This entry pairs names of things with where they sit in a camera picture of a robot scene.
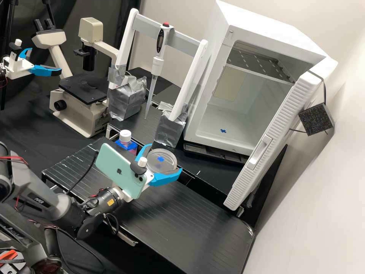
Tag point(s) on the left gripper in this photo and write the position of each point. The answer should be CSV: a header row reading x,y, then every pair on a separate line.
x,y
17,68

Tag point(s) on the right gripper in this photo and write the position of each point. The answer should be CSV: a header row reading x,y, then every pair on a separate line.
x,y
125,196

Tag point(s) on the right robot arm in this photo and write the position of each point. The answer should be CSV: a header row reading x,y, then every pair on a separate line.
x,y
57,204

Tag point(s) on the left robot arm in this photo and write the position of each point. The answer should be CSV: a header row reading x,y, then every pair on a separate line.
x,y
2,74

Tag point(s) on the petri dish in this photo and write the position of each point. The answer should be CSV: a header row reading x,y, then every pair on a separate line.
x,y
164,159

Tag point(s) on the incubator door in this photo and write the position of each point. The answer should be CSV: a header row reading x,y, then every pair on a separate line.
x,y
271,137

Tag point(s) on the white incubator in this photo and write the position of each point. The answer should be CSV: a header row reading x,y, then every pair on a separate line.
x,y
256,20

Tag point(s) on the blue bottle holder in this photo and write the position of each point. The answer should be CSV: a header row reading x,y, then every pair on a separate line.
x,y
134,151

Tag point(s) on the small bottle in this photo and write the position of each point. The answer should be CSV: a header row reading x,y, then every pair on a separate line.
x,y
125,140

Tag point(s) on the cream microscope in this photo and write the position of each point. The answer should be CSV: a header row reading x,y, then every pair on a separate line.
x,y
79,114

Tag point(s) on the white pipette stand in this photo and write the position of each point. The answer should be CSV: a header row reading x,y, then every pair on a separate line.
x,y
189,82

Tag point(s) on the pipette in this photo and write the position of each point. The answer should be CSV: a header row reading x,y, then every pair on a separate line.
x,y
161,40

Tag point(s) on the right wrist camera phone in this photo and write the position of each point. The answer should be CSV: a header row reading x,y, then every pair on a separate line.
x,y
119,168

